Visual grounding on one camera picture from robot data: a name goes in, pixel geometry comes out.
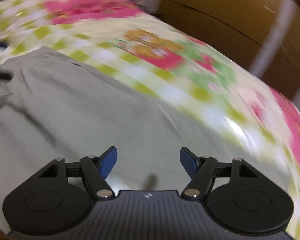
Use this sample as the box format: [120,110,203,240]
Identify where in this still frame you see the checkered floral bed sheet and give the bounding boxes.
[0,0,300,239]

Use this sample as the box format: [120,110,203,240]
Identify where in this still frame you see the grey pants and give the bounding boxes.
[0,45,288,234]

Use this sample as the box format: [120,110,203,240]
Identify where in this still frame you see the brown wooden wardrobe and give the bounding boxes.
[158,0,300,99]

